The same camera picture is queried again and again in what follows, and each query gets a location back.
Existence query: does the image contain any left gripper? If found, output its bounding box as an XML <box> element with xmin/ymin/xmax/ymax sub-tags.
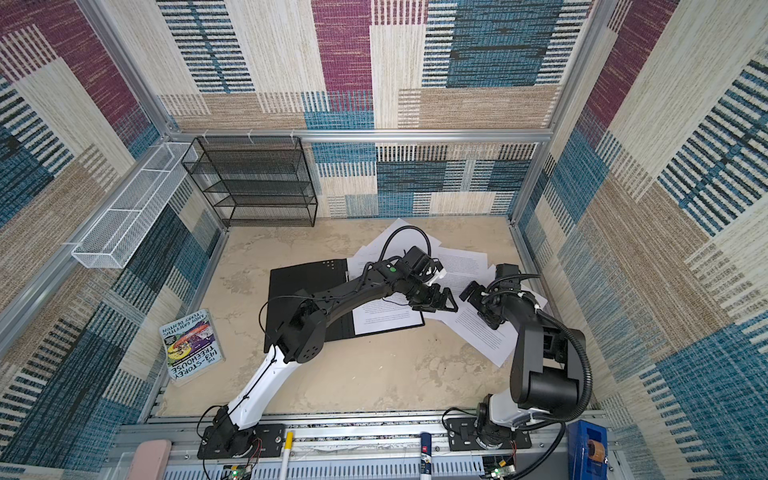
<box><xmin>402</xmin><ymin>277</ymin><xmax>459</xmax><ymax>311</ymax></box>

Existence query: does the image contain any printed paper sheet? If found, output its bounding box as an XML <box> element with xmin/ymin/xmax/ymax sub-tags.
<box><xmin>424</xmin><ymin>265</ymin><xmax>518</xmax><ymax>367</ymax></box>
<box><xmin>433</xmin><ymin>247</ymin><xmax>489</xmax><ymax>282</ymax></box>
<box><xmin>347</xmin><ymin>247</ymin><xmax>424</xmax><ymax>336</ymax></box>

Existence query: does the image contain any orange folder black inside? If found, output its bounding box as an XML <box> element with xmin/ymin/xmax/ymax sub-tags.
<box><xmin>263</xmin><ymin>250</ymin><xmax>426</xmax><ymax>354</ymax></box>

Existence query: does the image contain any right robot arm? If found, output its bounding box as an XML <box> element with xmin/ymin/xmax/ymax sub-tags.
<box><xmin>460</xmin><ymin>276</ymin><xmax>594</xmax><ymax>479</ymax></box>

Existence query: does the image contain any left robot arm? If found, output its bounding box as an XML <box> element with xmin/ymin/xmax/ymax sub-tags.
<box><xmin>197</xmin><ymin>225</ymin><xmax>458</xmax><ymax>460</ymax></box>

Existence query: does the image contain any blue glue stick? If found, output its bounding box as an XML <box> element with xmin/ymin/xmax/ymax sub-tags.
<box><xmin>419</xmin><ymin>432</ymin><xmax>433</xmax><ymax>480</ymax></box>

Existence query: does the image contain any green circuit board right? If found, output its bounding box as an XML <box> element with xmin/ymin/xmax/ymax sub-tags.
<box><xmin>484</xmin><ymin>464</ymin><xmax>516</xmax><ymax>480</ymax></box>

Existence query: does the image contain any green circuit board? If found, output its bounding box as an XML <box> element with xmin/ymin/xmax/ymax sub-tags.
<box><xmin>221</xmin><ymin>465</ymin><xmax>252</xmax><ymax>480</ymax></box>
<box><xmin>484</xmin><ymin>464</ymin><xmax>516</xmax><ymax>480</ymax></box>

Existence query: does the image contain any blue box with tape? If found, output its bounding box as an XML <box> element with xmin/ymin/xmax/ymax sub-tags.
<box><xmin>567</xmin><ymin>420</ymin><xmax>608</xmax><ymax>480</ymax></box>

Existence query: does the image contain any white yellow marker pen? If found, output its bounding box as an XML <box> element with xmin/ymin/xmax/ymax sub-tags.
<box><xmin>278</xmin><ymin>431</ymin><xmax>294</xmax><ymax>480</ymax></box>

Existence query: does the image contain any colourful children's book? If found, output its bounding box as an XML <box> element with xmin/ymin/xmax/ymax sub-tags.
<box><xmin>159</xmin><ymin>309</ymin><xmax>225</xmax><ymax>384</ymax></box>

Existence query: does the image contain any green circuit board left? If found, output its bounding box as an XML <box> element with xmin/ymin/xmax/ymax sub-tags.
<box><xmin>221</xmin><ymin>465</ymin><xmax>252</xmax><ymax>480</ymax></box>

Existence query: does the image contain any pink object at edge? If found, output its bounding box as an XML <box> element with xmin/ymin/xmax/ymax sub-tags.
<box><xmin>126</xmin><ymin>439</ymin><xmax>172</xmax><ymax>480</ymax></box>

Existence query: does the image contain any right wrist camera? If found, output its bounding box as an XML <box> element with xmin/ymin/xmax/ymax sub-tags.
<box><xmin>494</xmin><ymin>263</ymin><xmax>521</xmax><ymax>284</ymax></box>

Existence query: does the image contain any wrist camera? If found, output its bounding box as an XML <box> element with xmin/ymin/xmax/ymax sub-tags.
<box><xmin>402</xmin><ymin>246</ymin><xmax>446</xmax><ymax>285</ymax></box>
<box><xmin>494</xmin><ymin>263</ymin><xmax>521</xmax><ymax>284</ymax></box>

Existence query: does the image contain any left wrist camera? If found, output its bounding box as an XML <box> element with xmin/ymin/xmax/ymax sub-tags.
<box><xmin>402</xmin><ymin>246</ymin><xmax>446</xmax><ymax>285</ymax></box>

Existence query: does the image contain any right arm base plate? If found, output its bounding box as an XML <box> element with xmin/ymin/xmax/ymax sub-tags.
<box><xmin>442</xmin><ymin>417</ymin><xmax>533</xmax><ymax>451</ymax></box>

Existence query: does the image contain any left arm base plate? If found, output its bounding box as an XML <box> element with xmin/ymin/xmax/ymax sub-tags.
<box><xmin>197</xmin><ymin>424</ymin><xmax>286</xmax><ymax>460</ymax></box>

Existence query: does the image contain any black wire mesh shelf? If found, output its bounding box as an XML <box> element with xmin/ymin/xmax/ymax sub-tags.
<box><xmin>181</xmin><ymin>136</ymin><xmax>318</xmax><ymax>228</ymax></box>

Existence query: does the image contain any white wire mesh basket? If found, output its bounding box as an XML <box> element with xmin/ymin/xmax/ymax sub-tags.
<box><xmin>72</xmin><ymin>142</ymin><xmax>190</xmax><ymax>269</ymax></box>

